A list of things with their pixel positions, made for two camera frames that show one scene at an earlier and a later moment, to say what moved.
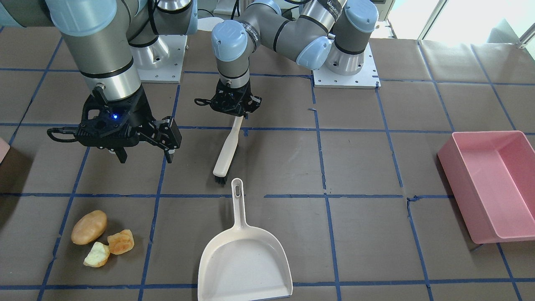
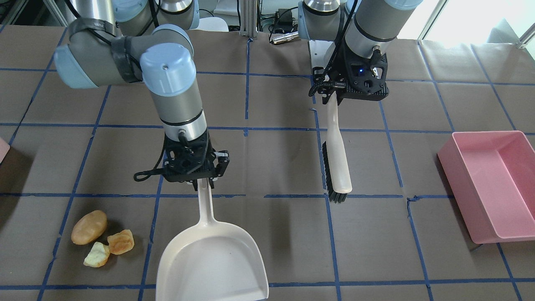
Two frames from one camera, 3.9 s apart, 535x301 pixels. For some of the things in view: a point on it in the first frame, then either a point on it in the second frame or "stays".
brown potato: (89, 227) stays
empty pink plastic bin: (490, 176) stays
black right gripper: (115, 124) -> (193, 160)
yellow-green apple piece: (98, 255) stays
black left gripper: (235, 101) -> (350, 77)
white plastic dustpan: (244, 263) -> (210, 261)
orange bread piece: (120, 243) stays
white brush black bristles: (222, 168) -> (337, 174)
